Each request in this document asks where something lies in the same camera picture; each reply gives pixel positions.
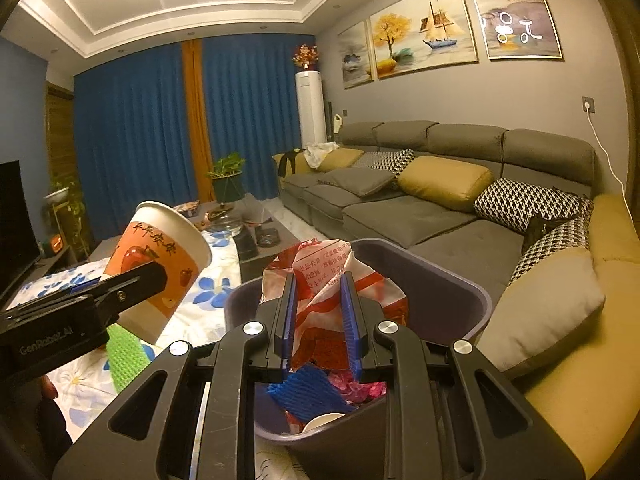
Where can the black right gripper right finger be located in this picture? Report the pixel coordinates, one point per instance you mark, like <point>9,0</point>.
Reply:
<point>449,413</point>

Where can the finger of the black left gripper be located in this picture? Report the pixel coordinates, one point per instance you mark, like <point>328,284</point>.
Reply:
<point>125,287</point>

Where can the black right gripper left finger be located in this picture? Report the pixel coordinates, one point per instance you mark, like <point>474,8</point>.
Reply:
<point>190,413</point>

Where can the orange white paper cup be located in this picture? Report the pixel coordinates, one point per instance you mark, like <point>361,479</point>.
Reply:
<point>170,253</point>
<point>320,421</point>

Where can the green foam net sleeve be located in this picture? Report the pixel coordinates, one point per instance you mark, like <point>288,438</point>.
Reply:
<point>127,356</point>

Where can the pink plastic bag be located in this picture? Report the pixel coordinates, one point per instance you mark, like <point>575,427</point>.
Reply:
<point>354,392</point>

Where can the blue foam net sleeve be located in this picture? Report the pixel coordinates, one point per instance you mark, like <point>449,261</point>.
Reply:
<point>307,393</point>

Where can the red white plastic bag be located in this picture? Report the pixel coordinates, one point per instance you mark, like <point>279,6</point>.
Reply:
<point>317,266</point>

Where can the left hand in patterned glove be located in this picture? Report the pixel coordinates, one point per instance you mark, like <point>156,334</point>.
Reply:
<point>48,388</point>

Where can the white blue floral tablecloth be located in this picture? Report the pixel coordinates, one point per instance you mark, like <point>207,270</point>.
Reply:
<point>86,385</point>

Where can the black flat television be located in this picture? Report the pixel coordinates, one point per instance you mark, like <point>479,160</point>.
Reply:
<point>19,249</point>

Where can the orange glowing box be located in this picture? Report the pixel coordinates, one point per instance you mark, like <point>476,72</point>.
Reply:
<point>53,245</point>

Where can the plant on tall stand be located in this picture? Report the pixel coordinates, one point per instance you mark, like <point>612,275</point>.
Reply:
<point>67,211</point>

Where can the blue window curtain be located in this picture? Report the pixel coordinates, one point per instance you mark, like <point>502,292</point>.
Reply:
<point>151,125</point>

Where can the green potted plant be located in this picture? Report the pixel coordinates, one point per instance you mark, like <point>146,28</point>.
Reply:
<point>226,176</point>

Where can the near beige cushion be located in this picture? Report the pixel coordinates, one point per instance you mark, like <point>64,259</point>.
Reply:
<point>544,315</point>

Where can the black white patterned cushion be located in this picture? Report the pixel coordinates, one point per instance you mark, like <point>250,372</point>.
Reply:
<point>512,203</point>

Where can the mustard yellow cushion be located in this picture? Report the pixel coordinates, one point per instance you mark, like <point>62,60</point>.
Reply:
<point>449,183</point>
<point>340,158</point>

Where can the far mustard yellow cushion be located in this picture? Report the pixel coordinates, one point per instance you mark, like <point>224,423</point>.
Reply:
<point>340,158</point>

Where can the grey sectional sofa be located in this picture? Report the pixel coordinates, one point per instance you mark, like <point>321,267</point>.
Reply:
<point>591,397</point>

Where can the orange curtain strip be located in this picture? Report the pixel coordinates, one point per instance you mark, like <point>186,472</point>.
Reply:
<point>193,85</point>

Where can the white standing air conditioner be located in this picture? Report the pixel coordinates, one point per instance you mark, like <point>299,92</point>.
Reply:
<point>310,104</point>

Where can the grey square cushion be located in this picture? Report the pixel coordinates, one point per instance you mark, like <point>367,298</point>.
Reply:
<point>359,181</point>

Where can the far patterned cushion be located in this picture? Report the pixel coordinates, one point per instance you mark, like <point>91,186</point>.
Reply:
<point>392,161</point>

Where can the red gold flower ornament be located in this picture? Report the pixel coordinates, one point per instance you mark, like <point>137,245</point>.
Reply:
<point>306,57</point>

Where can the left landscape painting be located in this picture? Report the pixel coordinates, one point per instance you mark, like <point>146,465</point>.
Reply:
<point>353,46</point>

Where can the sailboat tree painting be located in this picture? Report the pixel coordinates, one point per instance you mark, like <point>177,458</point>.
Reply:
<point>413,35</point>

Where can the right abstract painting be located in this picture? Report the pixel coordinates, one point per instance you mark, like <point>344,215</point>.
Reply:
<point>518,29</point>

